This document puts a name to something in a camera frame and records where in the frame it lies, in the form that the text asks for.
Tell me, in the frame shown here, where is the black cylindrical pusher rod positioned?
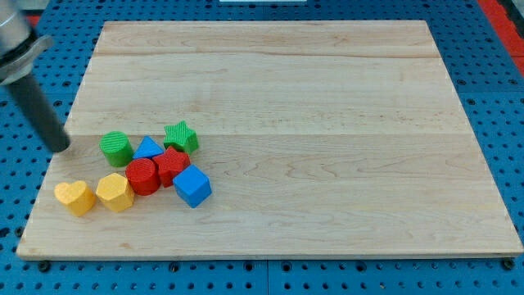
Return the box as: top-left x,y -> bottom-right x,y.
7,73 -> 70,152

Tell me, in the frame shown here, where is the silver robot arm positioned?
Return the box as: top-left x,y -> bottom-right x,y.
1,0 -> 70,152

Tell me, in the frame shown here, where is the yellow heart block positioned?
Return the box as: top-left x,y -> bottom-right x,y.
53,180 -> 97,217

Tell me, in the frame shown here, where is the yellow hexagon block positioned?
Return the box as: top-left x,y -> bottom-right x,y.
96,173 -> 134,212

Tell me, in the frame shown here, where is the green cylinder block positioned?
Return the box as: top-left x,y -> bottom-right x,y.
99,131 -> 134,167

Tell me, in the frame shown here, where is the blue triangle block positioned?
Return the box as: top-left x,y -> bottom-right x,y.
133,136 -> 164,160

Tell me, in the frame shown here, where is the red cylinder block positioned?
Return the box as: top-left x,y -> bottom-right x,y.
125,158 -> 160,196

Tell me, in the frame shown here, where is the red star block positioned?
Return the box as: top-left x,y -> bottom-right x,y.
153,147 -> 191,188

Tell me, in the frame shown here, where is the green star block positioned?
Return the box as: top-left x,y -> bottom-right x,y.
163,120 -> 199,154

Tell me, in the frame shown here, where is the blue cube block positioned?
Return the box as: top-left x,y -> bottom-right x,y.
173,165 -> 212,208

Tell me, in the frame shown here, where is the wooden board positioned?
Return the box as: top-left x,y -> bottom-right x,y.
17,20 -> 523,261

